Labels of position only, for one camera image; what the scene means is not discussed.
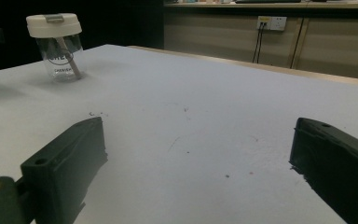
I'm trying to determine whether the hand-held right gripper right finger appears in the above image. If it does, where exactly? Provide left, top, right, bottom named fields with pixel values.
left=288, top=117, right=358, bottom=224

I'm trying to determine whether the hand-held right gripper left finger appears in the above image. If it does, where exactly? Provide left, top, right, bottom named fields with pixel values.
left=20, top=116, right=109, bottom=224

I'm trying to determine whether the clear cup with white lid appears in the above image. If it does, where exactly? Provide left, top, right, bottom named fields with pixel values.
left=25, top=12, right=85, bottom=83

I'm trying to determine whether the beige straw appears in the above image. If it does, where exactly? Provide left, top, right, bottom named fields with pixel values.
left=55, top=36, right=83, bottom=78

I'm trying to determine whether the white table mat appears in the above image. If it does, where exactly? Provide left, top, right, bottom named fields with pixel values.
left=0, top=44, right=358, bottom=224

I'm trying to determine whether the black curtain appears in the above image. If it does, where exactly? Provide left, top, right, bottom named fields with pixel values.
left=0, top=0, right=166, bottom=75

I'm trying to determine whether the long wooden shelf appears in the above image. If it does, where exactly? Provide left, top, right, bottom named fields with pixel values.
left=163, top=0, right=358, bottom=10

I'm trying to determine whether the black wall cable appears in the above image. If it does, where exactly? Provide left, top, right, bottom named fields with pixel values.
left=252, top=22, right=262, bottom=63
left=255, top=22, right=266, bottom=64

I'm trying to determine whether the white wall socket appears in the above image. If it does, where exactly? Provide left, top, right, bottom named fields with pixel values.
left=256, top=16, right=288, bottom=32

